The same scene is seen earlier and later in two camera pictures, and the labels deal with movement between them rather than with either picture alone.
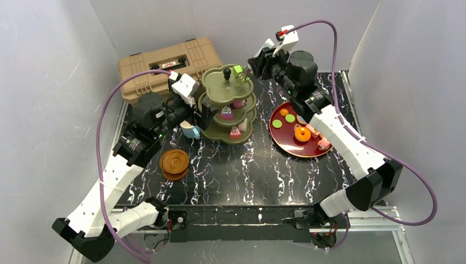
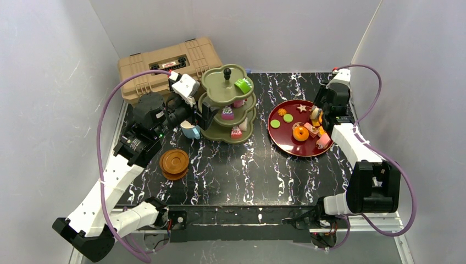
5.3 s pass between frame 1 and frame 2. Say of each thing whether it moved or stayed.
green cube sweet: moved
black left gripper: stayed
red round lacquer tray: stayed
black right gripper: moved
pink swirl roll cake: stayed
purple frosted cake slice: stayed
